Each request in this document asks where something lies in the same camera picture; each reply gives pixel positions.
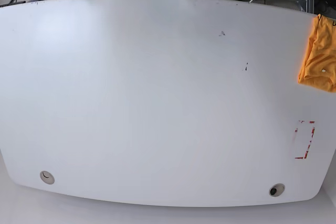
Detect orange t-shirt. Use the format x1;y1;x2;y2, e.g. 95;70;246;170
298;14;335;93

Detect red tape rectangle marking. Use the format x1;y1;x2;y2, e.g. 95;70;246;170
292;120;316;159

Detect left table grommet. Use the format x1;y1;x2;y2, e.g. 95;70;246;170
40;171;55;185

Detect table grommet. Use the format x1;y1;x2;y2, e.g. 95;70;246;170
40;171;55;185
269;184;285;197

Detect right table grommet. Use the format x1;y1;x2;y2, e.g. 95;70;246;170
269;184;285;197

